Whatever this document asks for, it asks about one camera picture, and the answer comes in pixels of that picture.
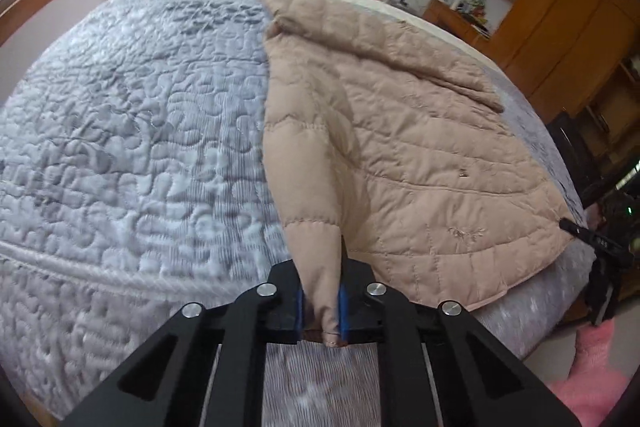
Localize beige quilted jacket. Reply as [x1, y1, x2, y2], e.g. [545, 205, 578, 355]
[260, 0, 570, 346]

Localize pink sleeve forearm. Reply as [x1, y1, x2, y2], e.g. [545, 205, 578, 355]
[548, 320, 629, 427]

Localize dark chair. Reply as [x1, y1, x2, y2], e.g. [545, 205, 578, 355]
[547, 112, 602, 208]

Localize grey quilted bedspread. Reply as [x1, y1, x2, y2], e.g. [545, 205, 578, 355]
[1, 0, 593, 426]

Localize wooden wardrobe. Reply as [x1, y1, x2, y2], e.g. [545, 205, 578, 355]
[470, 0, 640, 178]

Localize wooden desk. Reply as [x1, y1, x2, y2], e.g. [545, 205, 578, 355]
[422, 0, 489, 51]

